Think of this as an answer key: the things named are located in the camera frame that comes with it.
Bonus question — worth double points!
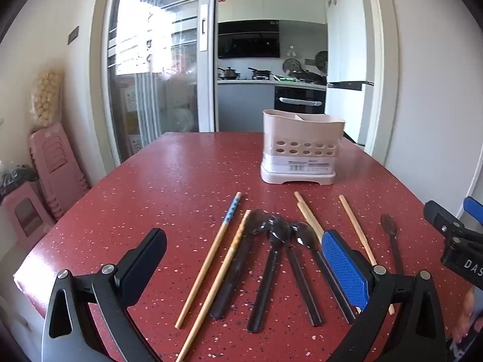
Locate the black range hood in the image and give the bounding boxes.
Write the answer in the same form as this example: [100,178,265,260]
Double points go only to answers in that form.
[218,21,280,60]

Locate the small pink step stool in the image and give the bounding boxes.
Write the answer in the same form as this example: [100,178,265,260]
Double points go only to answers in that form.
[0,181,57,253]

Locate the sliding glass door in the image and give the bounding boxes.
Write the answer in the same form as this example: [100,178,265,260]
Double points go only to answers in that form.
[102,0,217,167]

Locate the person's right hand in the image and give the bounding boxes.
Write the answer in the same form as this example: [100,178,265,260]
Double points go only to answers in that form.
[452,284,483,345]

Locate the yellow patterned wooden chopstick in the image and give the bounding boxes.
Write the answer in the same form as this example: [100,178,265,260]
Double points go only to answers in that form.
[174,209,253,362]

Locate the black built-in oven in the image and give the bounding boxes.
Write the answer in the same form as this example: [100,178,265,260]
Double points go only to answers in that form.
[274,86,327,114]

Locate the beige plastic utensil holder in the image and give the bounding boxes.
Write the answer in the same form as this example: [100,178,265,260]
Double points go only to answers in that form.
[260,109,346,185]

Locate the bag of pale round snacks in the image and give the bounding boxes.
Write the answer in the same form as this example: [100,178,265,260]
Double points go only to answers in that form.
[30,68,65,127]

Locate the dark translucent plastic spoon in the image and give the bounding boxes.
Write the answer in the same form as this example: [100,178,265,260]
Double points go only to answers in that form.
[246,217,291,333]
[291,222,357,325]
[209,209,271,320]
[277,226,325,327]
[380,213,406,277]

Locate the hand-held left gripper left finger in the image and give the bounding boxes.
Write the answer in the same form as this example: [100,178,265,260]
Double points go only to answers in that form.
[41,228,168,362]

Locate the stack of pink plastic stools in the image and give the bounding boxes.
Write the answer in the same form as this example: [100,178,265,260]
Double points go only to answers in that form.
[29,122,91,219]

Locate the blue patterned wooden chopstick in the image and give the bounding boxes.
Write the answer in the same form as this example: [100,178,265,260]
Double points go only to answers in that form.
[174,192,243,329]

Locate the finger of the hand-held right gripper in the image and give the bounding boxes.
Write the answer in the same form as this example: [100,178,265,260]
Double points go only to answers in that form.
[423,201,467,237]
[463,196,483,230]

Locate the black plastic bag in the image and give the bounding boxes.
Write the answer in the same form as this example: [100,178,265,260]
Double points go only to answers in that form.
[0,164,38,200]

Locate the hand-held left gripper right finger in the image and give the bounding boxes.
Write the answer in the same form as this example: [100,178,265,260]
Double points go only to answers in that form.
[321,229,448,362]

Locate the grey base kitchen cabinets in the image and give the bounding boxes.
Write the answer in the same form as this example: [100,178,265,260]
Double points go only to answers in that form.
[218,83,275,132]

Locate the white refrigerator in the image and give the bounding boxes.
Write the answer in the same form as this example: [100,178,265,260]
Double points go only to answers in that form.
[325,0,374,148]

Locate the black wok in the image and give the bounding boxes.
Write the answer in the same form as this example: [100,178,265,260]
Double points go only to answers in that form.
[290,68,326,84]

